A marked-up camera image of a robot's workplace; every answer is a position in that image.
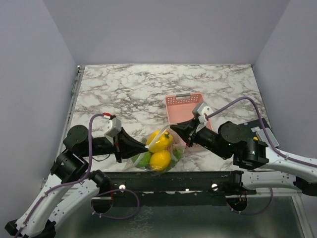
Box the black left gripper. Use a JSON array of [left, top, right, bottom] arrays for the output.
[[81, 127, 149, 163]]

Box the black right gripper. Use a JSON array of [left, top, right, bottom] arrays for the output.
[[171, 115, 230, 159]]

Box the green custard apple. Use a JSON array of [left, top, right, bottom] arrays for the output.
[[132, 151, 152, 168]]

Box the green grape bunch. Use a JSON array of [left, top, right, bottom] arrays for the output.
[[170, 150, 183, 168]]

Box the clear zip top bag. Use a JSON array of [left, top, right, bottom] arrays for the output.
[[123, 123, 186, 174]]

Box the yellow bell pepper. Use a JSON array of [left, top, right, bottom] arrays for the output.
[[146, 130, 173, 153]]

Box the yellow lemon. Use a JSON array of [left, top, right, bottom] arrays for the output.
[[149, 150, 171, 171]]

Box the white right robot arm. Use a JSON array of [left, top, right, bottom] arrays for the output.
[[170, 119, 317, 196]]

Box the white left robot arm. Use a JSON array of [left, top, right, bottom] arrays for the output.
[[5, 125, 148, 238]]

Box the pink perforated plastic basket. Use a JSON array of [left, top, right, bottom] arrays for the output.
[[164, 92, 214, 148]]

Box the black pad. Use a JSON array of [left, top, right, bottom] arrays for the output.
[[240, 118, 271, 141]]

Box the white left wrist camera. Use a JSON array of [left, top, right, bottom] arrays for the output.
[[104, 117, 122, 138]]

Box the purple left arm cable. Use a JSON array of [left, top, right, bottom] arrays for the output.
[[13, 113, 140, 238]]

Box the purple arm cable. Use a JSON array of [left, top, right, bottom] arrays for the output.
[[13, 113, 140, 238], [205, 96, 317, 216]]

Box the black mounting rail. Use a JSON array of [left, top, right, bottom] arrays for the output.
[[71, 170, 258, 208]]

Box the aluminium side rail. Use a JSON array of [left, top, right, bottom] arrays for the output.
[[54, 65, 86, 161]]

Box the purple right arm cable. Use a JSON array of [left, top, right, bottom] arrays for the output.
[[205, 96, 317, 216]]

